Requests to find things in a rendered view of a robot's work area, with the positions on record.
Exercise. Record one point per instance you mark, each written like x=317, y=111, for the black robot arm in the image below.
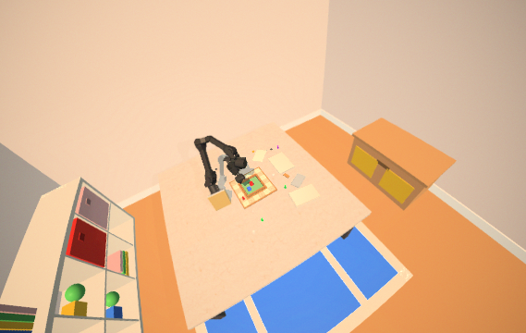
x=232, y=159

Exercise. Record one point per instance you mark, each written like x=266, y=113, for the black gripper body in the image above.
x=238, y=177

